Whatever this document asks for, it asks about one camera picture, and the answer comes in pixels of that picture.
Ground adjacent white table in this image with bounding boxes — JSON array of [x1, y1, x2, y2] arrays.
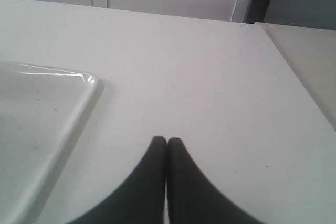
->
[[255, 22, 335, 127]]

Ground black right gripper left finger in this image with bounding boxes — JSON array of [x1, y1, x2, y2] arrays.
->
[[72, 136, 167, 223]]

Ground white plastic tray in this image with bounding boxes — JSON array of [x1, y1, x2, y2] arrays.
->
[[1, 62, 98, 223]]

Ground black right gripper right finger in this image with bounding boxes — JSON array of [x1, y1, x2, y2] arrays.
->
[[166, 138, 261, 223]]

